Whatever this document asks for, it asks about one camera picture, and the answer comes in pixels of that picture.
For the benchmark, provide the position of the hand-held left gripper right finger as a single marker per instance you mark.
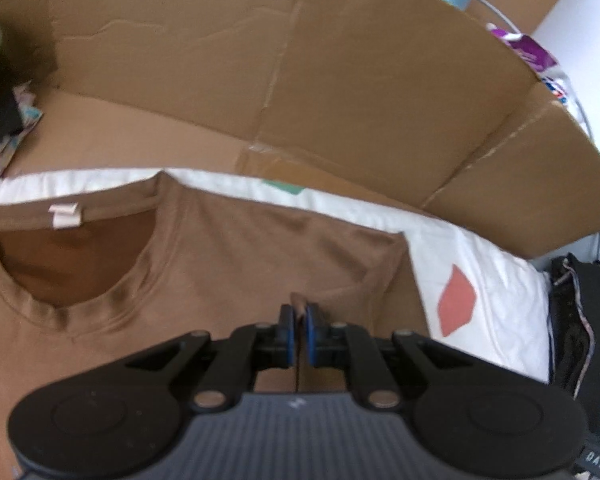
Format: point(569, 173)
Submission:
point(312, 335)

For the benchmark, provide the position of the flattened cardboard sheet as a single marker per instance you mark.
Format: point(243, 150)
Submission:
point(330, 60)

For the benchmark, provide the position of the brown printed t-shirt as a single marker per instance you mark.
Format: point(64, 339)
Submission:
point(230, 260)

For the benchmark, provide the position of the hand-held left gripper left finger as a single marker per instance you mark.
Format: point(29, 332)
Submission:
point(287, 335)

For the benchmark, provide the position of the purple and white bag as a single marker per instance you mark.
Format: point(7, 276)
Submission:
point(530, 52)

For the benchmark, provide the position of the black folded cloth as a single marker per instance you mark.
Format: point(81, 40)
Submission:
point(580, 335)

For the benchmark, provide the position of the cream bear printed blanket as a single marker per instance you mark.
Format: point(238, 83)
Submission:
point(505, 285)

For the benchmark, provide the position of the floral printed cloth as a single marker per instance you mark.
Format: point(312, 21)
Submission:
point(22, 115)

